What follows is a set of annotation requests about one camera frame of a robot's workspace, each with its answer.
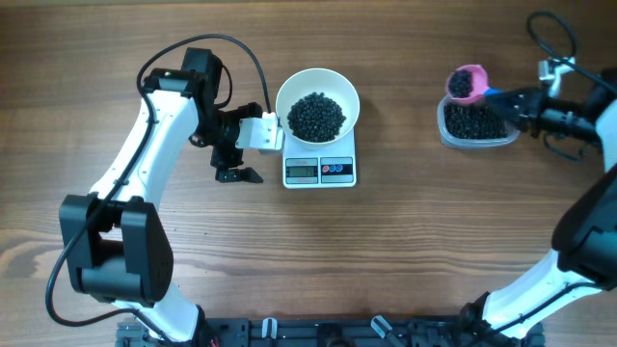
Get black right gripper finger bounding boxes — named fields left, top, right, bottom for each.
left=484, top=87, right=540, bottom=101
left=486, top=98, right=523, bottom=131

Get white digital kitchen scale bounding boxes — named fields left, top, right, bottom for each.
left=282, top=130, right=357, bottom=189

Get black beans in scoop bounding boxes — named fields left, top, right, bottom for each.
left=447, top=70, right=473, bottom=98

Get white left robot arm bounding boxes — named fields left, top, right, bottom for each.
left=57, top=48, right=282, bottom=346

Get pile of black beans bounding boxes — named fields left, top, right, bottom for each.
left=443, top=103, right=507, bottom=140

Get black beans in bowl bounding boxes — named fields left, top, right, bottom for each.
left=287, top=93, right=346, bottom=143

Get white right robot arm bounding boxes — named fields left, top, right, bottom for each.
left=457, top=68, right=616, bottom=346

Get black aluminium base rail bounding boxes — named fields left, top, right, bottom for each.
left=114, top=315, right=546, bottom=347

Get clear plastic container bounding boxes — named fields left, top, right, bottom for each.
left=437, top=96, right=520, bottom=149

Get pink scoop with blue handle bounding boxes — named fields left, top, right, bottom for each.
left=445, top=65, right=501, bottom=105

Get white bowl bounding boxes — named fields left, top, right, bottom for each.
left=276, top=67, right=361, bottom=148

